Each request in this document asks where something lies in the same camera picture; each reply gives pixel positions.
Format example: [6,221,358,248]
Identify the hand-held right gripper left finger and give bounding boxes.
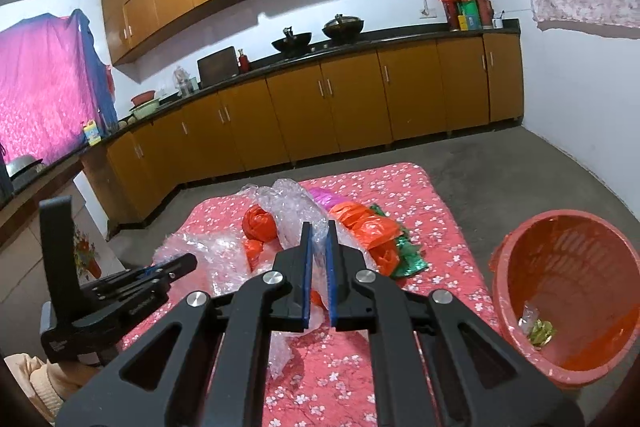
[54,222,315,427]

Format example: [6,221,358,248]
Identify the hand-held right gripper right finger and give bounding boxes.
[325,219,586,427]

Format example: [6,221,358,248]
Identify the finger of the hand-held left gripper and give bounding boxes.
[79,254,199,303]

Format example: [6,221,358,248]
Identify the clear bubble wrap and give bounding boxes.
[152,178,331,380]

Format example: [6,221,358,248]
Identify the orange plastic bag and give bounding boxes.
[330,203,401,277]
[242,205,278,275]

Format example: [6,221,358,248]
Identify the green plastic bag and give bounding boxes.
[370,204,428,279]

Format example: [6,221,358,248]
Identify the pink plastic bag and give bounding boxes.
[307,188,346,210]

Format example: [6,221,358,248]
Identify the red plastic basket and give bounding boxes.
[487,209,640,389]

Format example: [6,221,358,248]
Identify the person's left forearm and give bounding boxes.
[4,352,101,425]

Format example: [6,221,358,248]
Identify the white cabinet with flower print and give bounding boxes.
[70,169,132,280]

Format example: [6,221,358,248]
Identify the red floral tablecloth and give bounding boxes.
[155,163,501,427]

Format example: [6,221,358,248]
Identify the metal pot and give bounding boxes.
[7,155,43,178]

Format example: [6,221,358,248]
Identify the green basin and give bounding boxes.
[129,99,162,118]

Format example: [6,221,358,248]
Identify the brown base cabinets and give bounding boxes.
[82,32,525,228]

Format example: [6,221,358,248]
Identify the clear plastic container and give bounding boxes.
[173,66,198,98]

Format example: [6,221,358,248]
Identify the magenta hanging cloth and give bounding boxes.
[0,9,118,172]

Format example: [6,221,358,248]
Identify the brown cutting board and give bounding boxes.
[197,46,240,82]

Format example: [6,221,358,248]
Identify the green crumpled wrapper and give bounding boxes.
[517,302,557,348]

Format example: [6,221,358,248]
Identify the black wok with lid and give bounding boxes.
[321,14,365,40]

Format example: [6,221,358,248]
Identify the black countertop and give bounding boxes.
[0,18,521,208]

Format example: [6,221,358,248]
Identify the green box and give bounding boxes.
[457,2,482,30]

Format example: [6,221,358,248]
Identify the black wok with handle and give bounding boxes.
[271,27,313,54]

